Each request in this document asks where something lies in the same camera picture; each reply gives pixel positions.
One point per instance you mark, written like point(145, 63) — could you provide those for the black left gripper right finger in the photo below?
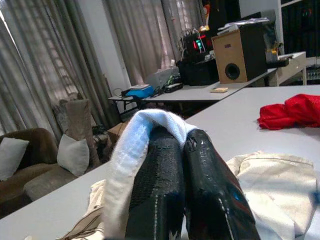
point(212, 195)

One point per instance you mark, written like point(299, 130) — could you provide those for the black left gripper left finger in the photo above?
point(157, 187)

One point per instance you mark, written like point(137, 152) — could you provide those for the white T-shirt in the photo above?
point(120, 162)

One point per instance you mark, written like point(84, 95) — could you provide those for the red garment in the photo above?
point(295, 112)

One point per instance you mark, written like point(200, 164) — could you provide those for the cream garment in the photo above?
point(275, 175)

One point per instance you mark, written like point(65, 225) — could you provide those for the brown cardboard box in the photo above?
point(117, 131)

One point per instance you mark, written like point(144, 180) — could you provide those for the white pillow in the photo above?
point(11, 157)
point(73, 155)

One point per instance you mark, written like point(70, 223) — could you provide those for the blue box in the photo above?
point(138, 92)

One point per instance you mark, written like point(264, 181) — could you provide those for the grey side table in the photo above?
point(195, 93)

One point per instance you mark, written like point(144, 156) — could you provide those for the small black device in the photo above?
point(173, 87)

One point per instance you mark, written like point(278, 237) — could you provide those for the brown upright cushion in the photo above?
point(80, 117)

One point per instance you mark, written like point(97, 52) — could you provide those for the small beige flat box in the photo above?
point(218, 90)

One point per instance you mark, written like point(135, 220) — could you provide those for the black plastic crate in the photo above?
point(197, 73)

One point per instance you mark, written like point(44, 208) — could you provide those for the brown sofa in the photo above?
point(37, 175)

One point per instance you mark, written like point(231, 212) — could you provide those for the wooden speaker box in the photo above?
point(240, 57)

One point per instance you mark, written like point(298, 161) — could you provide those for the black device with coloured lights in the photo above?
point(195, 45)

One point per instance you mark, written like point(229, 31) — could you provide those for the sheer grey curtain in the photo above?
point(37, 62)
point(140, 37)

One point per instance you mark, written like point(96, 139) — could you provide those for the white wooden desk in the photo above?
point(292, 62)

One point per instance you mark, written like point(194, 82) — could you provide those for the stack of papers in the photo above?
point(242, 23)

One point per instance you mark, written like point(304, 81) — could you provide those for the dark bookshelf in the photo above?
point(300, 25)

